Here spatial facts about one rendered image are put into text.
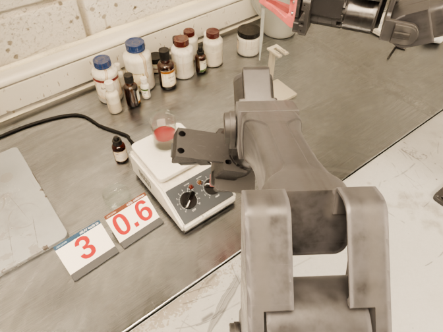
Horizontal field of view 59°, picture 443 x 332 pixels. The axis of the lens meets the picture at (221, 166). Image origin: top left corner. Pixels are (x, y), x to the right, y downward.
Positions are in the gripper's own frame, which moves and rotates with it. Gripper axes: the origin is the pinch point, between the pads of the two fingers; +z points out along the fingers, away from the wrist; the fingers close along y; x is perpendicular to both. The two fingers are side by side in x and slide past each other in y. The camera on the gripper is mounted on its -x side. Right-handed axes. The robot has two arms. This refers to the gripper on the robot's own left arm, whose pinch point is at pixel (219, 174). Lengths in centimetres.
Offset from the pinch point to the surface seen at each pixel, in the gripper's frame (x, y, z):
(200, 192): -1.5, 2.1, 7.2
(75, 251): -23.1, 14.4, 11.1
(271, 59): 16.7, -35.2, 14.4
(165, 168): -8.7, -1.7, 6.9
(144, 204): -11.7, 4.7, 11.6
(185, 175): -4.7, -1.0, 7.5
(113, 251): -16.6, 13.9, 11.5
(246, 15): 17, -64, 36
